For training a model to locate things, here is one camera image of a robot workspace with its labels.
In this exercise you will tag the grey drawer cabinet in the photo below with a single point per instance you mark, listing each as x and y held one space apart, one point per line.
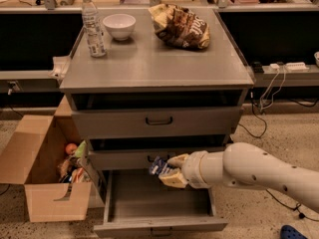
144 73

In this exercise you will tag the brown chip bag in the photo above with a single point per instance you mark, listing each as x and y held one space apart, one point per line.
180 27

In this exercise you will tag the bottom grey drawer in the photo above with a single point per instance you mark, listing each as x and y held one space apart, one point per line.
138 204

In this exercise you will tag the white power strip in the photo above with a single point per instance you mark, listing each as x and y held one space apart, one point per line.
290 67

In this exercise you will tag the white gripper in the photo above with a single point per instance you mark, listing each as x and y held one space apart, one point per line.
191 168

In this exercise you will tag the top grey drawer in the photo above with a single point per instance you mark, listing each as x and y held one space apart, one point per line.
156 122

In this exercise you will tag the blue rxbar wrapper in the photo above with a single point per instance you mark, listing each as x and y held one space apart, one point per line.
159 167

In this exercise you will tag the blue shoe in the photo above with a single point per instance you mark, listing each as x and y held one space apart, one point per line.
289 232

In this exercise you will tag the middle grey drawer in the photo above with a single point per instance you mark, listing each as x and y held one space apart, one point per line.
132 158

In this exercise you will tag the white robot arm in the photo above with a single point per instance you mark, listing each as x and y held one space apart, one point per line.
243 165

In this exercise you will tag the clear plastic water bottle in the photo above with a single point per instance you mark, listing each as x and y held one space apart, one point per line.
92 27

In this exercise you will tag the grey drawer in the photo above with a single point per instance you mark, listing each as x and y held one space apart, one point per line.
132 158
138 204
156 122

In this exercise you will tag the orange fruit in box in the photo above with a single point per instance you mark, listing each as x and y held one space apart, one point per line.
70 148

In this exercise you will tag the white bowl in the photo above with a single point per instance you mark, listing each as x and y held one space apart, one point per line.
120 26

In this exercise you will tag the cardboard box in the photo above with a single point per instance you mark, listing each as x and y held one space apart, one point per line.
31 157

